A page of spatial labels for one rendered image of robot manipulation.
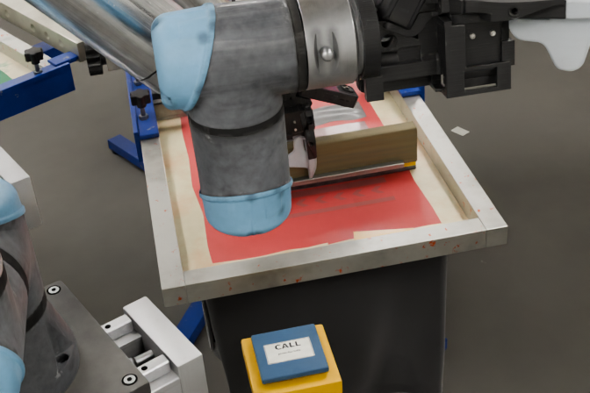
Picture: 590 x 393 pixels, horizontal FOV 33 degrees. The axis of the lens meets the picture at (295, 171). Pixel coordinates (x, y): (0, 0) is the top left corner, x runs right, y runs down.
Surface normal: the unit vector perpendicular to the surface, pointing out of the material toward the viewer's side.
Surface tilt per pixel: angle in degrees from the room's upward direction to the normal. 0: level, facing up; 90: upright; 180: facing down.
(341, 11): 41
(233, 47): 60
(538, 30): 83
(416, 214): 0
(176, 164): 0
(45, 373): 72
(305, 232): 0
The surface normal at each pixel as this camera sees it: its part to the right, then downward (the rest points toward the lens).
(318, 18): 0.06, -0.29
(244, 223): -0.04, 0.58
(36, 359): 0.72, 0.03
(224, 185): -0.32, 0.54
